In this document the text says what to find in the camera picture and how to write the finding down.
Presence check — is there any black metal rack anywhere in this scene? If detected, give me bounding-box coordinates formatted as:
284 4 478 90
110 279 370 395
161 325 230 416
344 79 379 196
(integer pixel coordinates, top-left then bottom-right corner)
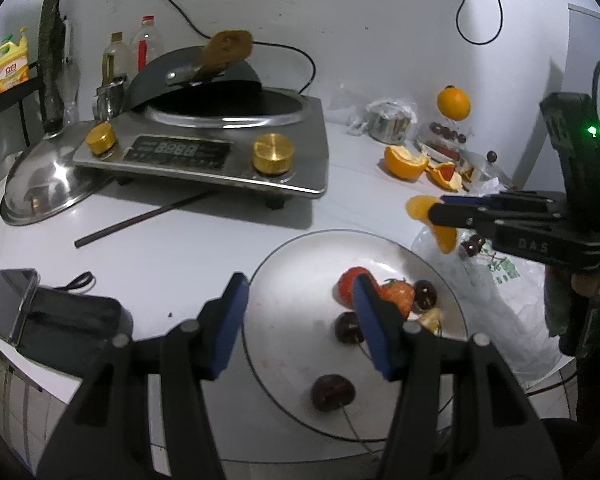
0 77 45 148

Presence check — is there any dark oil glass bottle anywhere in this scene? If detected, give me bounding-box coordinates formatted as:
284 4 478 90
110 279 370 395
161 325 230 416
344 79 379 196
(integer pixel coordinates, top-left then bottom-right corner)
101 32 131 86

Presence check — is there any person's right hand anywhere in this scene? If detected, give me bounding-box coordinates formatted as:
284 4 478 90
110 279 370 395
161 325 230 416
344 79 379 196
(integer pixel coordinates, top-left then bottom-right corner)
571 267 600 301

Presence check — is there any steel induction cooker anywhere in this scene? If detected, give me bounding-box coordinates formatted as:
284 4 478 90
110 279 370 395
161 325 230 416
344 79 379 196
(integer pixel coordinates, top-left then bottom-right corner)
72 87 329 211

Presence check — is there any glossy dark phone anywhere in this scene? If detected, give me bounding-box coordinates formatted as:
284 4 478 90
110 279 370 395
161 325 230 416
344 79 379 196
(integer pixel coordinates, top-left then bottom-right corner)
0 268 40 346

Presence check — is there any small steel cup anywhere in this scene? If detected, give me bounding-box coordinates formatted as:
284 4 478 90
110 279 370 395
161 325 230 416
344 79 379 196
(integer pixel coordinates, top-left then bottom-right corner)
95 77 128 121

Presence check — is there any white round plate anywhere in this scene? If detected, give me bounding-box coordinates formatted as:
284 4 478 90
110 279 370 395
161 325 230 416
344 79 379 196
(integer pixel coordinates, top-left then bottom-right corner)
241 230 468 443

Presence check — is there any clear bottle red label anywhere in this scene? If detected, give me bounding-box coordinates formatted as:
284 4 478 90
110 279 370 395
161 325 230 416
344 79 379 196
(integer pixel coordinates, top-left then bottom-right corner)
131 15 163 73

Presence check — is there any small red strawberry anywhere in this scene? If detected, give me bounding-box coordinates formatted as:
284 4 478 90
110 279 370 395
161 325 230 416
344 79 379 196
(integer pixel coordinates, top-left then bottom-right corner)
378 279 416 319

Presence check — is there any whole orange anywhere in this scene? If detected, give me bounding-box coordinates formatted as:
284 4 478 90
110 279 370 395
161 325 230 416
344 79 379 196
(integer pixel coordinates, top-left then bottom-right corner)
436 86 472 122

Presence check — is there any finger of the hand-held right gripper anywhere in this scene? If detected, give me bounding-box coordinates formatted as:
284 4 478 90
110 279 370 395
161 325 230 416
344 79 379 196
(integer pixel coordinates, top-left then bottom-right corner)
439 191 566 211
426 200 563 241

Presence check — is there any black hanging cable loop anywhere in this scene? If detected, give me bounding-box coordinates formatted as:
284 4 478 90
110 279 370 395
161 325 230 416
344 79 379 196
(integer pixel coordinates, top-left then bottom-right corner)
455 0 504 46

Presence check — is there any dark chopstick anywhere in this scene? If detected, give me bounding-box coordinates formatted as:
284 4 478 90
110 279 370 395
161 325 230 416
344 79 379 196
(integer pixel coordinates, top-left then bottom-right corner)
75 191 216 249

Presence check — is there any person's right forearm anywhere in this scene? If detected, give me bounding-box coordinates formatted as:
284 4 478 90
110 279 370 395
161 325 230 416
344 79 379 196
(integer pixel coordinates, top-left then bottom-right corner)
544 262 600 358

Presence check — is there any black wok wooden handle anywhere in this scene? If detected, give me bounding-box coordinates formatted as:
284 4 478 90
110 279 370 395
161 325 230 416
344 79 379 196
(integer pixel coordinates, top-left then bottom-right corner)
127 30 263 111

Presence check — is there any large red strawberry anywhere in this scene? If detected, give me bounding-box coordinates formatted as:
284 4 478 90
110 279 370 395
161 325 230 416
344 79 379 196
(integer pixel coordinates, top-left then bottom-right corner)
336 266 381 310

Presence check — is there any black pouch with phone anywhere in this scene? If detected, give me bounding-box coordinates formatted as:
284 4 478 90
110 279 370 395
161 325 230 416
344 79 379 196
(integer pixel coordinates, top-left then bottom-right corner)
17 287 133 378

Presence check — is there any steel wok lid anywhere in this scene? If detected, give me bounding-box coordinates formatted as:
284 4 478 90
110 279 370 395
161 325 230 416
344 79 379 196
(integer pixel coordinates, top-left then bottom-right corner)
0 120 116 226

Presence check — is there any printed clear plastic bag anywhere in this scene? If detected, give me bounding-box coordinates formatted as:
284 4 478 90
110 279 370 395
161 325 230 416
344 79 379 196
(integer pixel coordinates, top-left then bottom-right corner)
411 177 563 376

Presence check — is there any black cooker power cable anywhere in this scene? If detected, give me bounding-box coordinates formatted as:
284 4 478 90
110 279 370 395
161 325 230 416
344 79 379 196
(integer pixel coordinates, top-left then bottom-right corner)
122 0 317 97

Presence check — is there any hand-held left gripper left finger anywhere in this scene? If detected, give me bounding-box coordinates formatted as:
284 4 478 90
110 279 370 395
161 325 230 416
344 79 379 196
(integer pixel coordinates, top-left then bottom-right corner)
37 272 251 480

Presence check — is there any heap of dark cherries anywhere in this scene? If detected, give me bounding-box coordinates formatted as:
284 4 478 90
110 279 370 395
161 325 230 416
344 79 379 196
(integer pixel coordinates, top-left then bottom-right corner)
429 122 467 144

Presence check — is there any dark hanging rag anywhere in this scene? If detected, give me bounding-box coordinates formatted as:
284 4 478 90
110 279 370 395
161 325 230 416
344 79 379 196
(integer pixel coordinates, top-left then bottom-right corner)
36 0 77 138

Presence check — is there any clear glass jar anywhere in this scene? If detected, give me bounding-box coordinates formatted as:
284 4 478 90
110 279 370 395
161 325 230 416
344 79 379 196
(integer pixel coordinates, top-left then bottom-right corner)
419 120 473 161

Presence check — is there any yellow oil jug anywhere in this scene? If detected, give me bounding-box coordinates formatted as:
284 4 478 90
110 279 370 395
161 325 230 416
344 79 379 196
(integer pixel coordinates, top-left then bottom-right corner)
0 27 31 96

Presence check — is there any cut orange half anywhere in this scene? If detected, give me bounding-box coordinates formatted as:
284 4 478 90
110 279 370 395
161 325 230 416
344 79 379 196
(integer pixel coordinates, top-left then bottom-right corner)
383 145 430 182

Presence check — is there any orange peel slice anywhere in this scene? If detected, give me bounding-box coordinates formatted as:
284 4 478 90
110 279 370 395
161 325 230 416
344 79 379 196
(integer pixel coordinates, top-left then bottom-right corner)
405 196 461 255

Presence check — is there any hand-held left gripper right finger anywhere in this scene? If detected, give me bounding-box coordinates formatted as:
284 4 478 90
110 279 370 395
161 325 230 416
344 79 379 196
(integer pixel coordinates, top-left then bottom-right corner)
351 272 563 480

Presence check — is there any crumpled clear plastic bag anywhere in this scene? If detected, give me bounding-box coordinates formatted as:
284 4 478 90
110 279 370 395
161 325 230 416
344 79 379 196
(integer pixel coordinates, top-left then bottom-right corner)
330 95 421 144

